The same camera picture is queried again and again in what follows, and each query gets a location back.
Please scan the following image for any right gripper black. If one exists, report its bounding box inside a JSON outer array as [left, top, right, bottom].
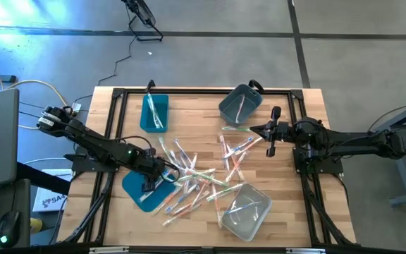
[[250, 105, 297, 158]]

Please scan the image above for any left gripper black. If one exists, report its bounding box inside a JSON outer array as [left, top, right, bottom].
[[132, 147, 171, 193]]

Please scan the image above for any green toothbrush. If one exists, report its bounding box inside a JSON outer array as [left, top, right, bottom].
[[173, 167, 219, 183], [221, 126, 254, 133], [147, 92, 159, 128], [157, 135, 178, 167], [191, 169, 229, 188], [205, 181, 245, 202], [152, 102, 164, 130], [160, 169, 183, 187]]

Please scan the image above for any teal plastic lid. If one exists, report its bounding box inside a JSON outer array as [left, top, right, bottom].
[[121, 156, 178, 213]]

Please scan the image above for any dark grey plastic bin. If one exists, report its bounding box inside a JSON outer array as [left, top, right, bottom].
[[218, 83, 264, 127]]

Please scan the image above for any teal plastic bin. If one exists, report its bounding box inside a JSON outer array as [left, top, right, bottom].
[[140, 93, 170, 134]]

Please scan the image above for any black diagonal beam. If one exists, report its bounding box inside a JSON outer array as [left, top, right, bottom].
[[16, 162, 72, 195]]

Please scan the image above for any white cardboard box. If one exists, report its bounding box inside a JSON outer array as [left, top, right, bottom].
[[32, 168, 74, 213]]

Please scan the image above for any small yellow object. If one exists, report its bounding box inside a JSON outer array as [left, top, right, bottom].
[[30, 217, 44, 234]]

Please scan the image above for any dark grey desk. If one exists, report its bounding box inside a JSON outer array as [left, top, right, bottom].
[[0, 178, 32, 250]]

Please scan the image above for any black computer mouse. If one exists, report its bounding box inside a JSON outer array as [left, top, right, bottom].
[[0, 210, 21, 248]]

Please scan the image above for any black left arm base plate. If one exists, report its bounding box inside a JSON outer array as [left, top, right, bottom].
[[71, 145, 123, 174]]

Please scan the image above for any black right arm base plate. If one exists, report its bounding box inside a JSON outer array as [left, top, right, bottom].
[[293, 146, 345, 174]]

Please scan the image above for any silver aluminium bracket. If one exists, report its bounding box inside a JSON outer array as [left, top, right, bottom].
[[88, 246, 130, 254], [285, 247, 326, 254]]

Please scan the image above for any black floor cable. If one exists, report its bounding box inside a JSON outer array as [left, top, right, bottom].
[[72, 35, 135, 105]]

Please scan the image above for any cream yellow cable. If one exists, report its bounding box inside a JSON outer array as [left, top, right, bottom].
[[0, 57, 74, 131]]

